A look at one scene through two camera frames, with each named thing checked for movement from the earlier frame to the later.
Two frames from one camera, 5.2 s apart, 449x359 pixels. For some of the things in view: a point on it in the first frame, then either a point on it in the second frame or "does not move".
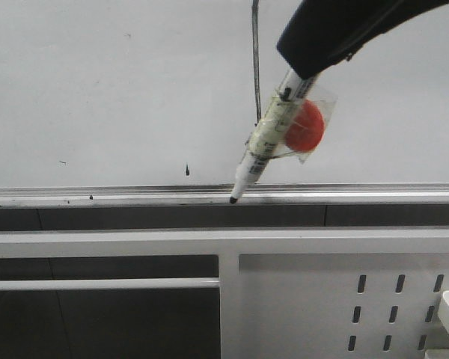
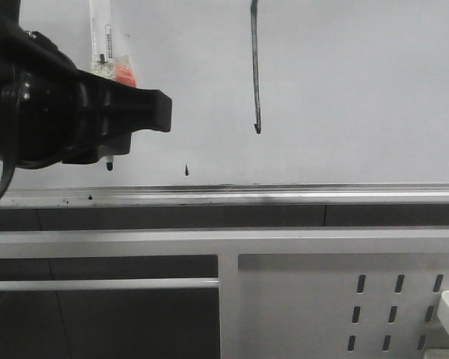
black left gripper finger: [324, 32] to [108, 112]
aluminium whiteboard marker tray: [217, 195] does not move
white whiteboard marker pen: [293, 92] to [102, 44]
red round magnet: [307, 125] to [123, 70]
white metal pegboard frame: [283, 293] does not move
